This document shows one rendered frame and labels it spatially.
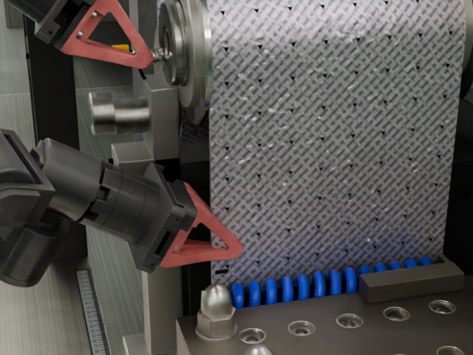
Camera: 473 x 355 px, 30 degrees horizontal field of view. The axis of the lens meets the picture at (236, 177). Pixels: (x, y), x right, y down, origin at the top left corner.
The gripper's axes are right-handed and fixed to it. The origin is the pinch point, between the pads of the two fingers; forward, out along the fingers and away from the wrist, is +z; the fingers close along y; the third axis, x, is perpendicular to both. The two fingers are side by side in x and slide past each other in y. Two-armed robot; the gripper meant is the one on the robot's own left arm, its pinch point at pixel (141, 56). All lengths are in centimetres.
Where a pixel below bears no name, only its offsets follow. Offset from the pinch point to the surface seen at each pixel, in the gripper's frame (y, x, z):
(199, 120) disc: 5.1, -1.1, 6.4
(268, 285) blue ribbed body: 7.8, -9.7, 20.3
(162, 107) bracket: 0.0, -2.7, 4.4
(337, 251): 5.1, -3.8, 25.1
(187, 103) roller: 3.8, -0.6, 5.0
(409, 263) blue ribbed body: 6.7, -0.7, 31.2
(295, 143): 6.5, 2.3, 14.5
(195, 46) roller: 7.2, 3.9, 1.8
